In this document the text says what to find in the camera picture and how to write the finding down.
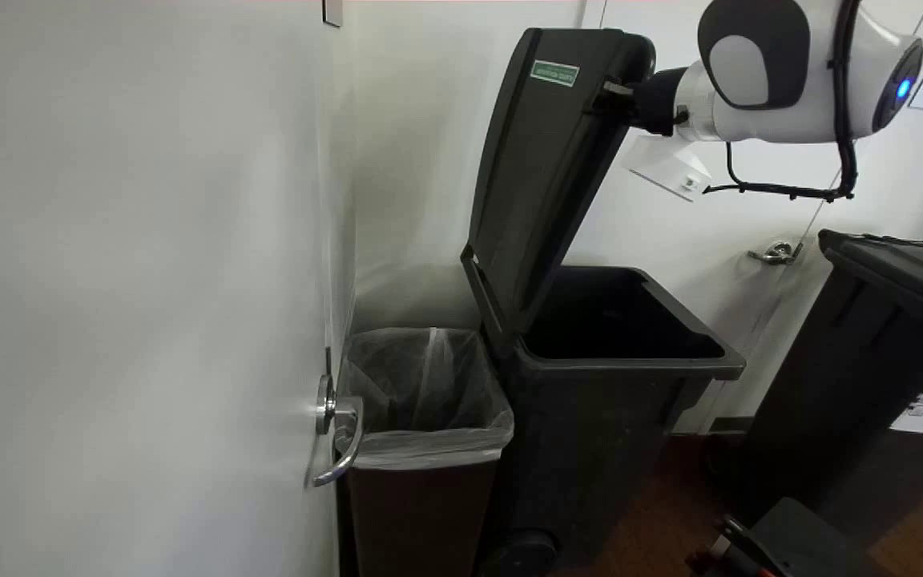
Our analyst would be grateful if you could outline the black wheeled trash bin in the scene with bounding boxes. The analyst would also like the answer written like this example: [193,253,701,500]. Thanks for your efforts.
[466,265,743,577]

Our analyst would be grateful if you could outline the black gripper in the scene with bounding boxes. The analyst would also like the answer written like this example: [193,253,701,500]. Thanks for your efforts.
[594,66,684,138]

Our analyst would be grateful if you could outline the silver near door handle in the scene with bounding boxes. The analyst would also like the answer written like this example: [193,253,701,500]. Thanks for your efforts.
[304,352,366,486]

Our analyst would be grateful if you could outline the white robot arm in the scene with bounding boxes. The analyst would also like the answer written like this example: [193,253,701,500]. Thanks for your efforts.
[596,0,923,143]

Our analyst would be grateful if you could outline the white wall plate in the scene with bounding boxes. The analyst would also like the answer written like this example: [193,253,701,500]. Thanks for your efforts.
[628,138,710,203]

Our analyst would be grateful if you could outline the black trash bin lid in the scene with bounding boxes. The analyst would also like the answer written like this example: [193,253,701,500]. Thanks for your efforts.
[461,28,652,357]

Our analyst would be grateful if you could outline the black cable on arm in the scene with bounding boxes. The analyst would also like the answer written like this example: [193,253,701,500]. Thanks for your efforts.
[701,0,865,206]

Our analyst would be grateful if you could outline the small bin with plastic liner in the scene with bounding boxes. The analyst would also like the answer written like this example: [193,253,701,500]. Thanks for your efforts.
[338,326,515,577]

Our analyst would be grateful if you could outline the silver door lever handle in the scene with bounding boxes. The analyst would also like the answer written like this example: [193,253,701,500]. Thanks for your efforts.
[746,239,800,265]

